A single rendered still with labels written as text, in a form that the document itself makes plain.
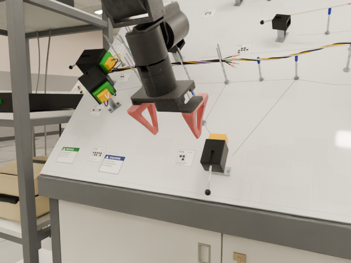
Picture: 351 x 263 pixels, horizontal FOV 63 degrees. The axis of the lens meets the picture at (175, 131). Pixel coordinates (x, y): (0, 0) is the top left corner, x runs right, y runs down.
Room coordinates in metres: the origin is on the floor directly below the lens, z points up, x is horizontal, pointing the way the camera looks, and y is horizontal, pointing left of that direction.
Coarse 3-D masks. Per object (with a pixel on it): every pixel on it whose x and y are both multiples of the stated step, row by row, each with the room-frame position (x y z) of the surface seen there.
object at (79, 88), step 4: (76, 84) 6.99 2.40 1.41; (80, 84) 6.90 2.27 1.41; (76, 88) 6.86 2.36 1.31; (80, 88) 6.77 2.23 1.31; (84, 88) 6.69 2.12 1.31; (72, 92) 6.82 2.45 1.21; (76, 92) 6.73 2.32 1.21; (80, 92) 6.48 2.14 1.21; (84, 92) 6.57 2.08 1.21; (64, 124) 6.50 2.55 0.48; (64, 128) 6.47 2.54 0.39
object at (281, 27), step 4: (276, 16) 0.88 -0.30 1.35; (280, 16) 0.88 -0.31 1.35; (284, 16) 0.87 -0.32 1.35; (288, 16) 0.87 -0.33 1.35; (268, 20) 0.90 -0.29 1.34; (272, 20) 0.88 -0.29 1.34; (276, 20) 0.87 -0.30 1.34; (280, 20) 0.87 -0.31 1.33; (284, 20) 0.86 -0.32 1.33; (288, 20) 0.86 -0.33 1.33; (272, 24) 0.89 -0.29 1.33; (276, 24) 0.88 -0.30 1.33; (280, 24) 0.87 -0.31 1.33; (284, 24) 0.86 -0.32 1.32; (288, 24) 0.88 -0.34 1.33; (272, 28) 0.90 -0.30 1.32; (276, 28) 0.89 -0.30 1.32; (280, 28) 0.88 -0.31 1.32; (284, 28) 0.87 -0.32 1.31; (280, 32) 0.90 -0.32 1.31; (284, 32) 0.91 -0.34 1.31; (288, 32) 0.92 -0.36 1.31; (280, 36) 0.91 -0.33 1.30; (284, 36) 0.92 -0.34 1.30; (276, 40) 0.92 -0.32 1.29; (280, 40) 0.91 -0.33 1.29
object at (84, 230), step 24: (72, 216) 0.87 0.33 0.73; (96, 216) 0.83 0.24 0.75; (120, 216) 0.79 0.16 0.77; (72, 240) 0.87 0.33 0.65; (96, 240) 0.83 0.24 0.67; (120, 240) 0.79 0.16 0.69; (144, 240) 0.76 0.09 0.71; (168, 240) 0.72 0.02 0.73; (192, 240) 0.70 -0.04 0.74; (216, 240) 0.67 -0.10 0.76
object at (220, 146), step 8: (208, 144) 0.63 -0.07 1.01; (216, 144) 0.62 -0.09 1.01; (224, 144) 0.62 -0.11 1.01; (208, 152) 0.62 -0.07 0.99; (216, 152) 0.61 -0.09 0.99; (224, 152) 0.62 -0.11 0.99; (200, 160) 0.61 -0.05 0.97; (208, 160) 0.60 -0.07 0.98; (216, 160) 0.60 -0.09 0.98; (224, 160) 0.62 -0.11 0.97; (208, 168) 0.62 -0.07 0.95; (216, 168) 0.61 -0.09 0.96; (224, 168) 0.62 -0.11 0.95; (208, 176) 0.60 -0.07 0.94; (208, 184) 0.59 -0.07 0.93; (208, 192) 0.58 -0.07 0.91
